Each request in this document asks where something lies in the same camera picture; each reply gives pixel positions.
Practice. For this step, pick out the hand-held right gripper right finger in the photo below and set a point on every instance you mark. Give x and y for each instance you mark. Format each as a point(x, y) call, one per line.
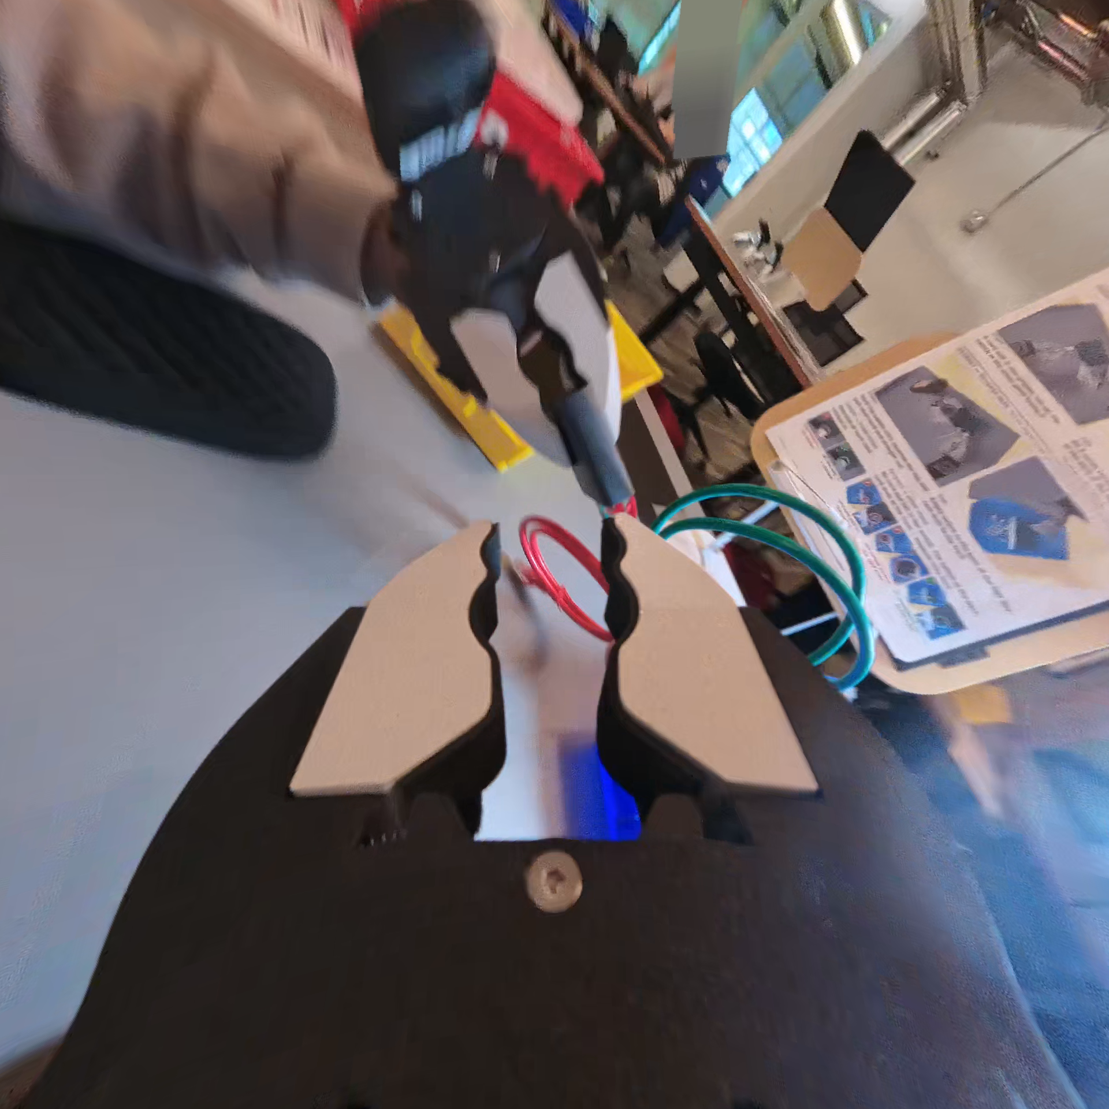
point(701, 685)

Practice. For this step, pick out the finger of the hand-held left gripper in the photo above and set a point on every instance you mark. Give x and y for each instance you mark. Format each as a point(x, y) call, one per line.
point(507, 382)
point(580, 303)

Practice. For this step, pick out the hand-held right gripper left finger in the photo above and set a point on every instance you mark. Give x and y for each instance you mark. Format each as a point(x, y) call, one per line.
point(407, 685)

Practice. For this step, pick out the black ethernet coupler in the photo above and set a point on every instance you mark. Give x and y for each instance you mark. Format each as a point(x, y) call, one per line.
point(598, 451)

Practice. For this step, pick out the person's left forearm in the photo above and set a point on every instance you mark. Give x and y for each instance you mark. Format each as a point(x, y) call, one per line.
point(173, 130)

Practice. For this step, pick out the person's left hand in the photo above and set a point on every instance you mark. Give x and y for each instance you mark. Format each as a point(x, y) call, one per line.
point(379, 255)

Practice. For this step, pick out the yellow plastic bin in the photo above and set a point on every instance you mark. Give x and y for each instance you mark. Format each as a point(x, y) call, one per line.
point(485, 424)

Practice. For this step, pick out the red plastic bin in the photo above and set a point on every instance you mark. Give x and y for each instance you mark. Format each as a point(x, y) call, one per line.
point(538, 147)

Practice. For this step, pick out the dark long table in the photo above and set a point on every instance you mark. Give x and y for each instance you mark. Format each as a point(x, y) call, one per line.
point(745, 286)

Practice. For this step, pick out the wooden and black chair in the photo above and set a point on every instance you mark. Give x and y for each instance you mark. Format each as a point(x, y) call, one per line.
point(857, 200)

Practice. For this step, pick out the printed instruction sheet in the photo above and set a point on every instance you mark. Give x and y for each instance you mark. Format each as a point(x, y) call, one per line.
point(979, 485)

